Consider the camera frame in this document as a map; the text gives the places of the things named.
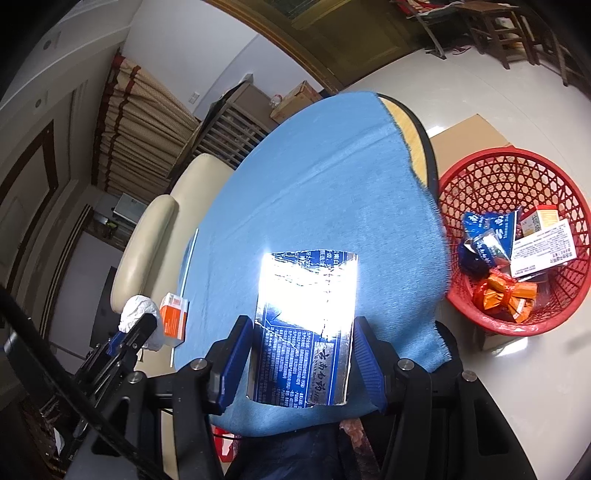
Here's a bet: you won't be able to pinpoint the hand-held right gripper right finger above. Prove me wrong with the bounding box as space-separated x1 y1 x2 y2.
353 316 536 480

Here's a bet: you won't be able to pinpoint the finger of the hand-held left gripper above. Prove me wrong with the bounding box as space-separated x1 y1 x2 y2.
105 313 158 366

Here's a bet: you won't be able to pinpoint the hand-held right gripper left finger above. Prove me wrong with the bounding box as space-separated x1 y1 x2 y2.
92 315 254 480

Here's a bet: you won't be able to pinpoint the white tissue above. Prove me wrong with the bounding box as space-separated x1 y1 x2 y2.
117 295 163 352

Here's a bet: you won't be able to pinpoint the blue foil pouch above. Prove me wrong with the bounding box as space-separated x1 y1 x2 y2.
246 249 360 407
464 230 509 273

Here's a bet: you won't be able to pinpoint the blue plastic bag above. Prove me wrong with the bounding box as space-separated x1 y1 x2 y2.
459 244 497 278

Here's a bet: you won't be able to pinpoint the red orange wrapper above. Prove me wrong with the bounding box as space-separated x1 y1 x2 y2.
472 272 539 324

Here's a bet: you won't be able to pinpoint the blue cardboard box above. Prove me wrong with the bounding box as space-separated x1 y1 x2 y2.
462 210 518 245

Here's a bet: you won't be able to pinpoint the white medicine box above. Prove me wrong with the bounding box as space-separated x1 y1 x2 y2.
510 218 580 279

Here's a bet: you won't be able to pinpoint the red and white cigarette box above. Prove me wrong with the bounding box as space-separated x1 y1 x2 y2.
521 204 559 237

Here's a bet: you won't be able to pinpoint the red plastic basket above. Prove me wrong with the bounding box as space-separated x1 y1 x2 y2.
436 148 591 335

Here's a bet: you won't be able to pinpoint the orange and white box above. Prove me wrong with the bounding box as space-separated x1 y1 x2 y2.
159 292 190 348

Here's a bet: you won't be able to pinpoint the black television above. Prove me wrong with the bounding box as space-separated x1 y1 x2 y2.
90 265 118 344

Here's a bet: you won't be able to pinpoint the white straw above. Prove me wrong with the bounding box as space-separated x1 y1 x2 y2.
181 227 199 298

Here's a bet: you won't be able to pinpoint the dark clothing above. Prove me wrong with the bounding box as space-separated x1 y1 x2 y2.
226 415 389 480

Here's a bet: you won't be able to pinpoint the cream leather sofa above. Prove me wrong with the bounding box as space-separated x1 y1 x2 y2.
111 154 236 361

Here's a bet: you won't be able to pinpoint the white air conditioner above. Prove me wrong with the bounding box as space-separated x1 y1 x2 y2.
113 193 146 227

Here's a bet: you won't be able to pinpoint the blue table cloth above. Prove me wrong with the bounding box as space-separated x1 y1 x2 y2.
171 91 455 437

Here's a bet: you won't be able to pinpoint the beige curtains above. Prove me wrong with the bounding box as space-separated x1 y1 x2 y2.
92 51 204 204

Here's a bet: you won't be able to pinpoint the wooden crib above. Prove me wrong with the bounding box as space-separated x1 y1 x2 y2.
187 74 273 169

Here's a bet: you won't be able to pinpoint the brown cardboard box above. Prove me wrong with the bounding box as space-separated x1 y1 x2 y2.
270 80 323 124

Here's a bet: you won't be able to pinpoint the wooden double door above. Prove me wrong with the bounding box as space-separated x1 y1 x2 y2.
203 0 430 90

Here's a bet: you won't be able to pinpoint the metal chair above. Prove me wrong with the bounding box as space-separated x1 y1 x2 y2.
406 0 467 61

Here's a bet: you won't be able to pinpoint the red striped cloth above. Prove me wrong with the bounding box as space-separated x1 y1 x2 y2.
392 0 462 17

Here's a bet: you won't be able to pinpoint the wooden stool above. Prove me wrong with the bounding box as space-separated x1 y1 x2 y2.
455 2 527 70

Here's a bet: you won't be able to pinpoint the black cable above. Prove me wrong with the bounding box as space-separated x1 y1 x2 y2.
0 284 158 480

